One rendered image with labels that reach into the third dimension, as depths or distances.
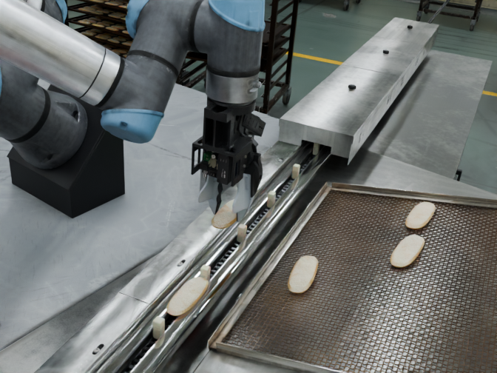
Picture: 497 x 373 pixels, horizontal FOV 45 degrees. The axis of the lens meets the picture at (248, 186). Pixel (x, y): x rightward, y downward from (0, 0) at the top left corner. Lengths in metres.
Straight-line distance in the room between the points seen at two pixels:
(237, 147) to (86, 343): 0.34
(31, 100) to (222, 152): 0.39
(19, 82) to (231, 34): 0.42
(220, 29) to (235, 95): 0.09
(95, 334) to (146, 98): 0.33
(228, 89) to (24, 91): 0.40
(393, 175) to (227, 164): 0.65
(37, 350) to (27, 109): 0.42
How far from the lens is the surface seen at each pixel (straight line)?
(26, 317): 0.98
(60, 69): 0.78
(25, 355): 0.92
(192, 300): 0.92
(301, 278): 0.90
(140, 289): 0.94
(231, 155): 0.85
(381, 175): 1.43
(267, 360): 0.77
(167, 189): 1.27
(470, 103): 2.03
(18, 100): 1.09
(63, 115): 1.16
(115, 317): 0.89
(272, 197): 1.18
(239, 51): 0.82
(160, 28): 0.84
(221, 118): 0.84
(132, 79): 0.80
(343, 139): 1.37
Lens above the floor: 1.45
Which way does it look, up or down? 29 degrees down
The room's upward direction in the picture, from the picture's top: 5 degrees clockwise
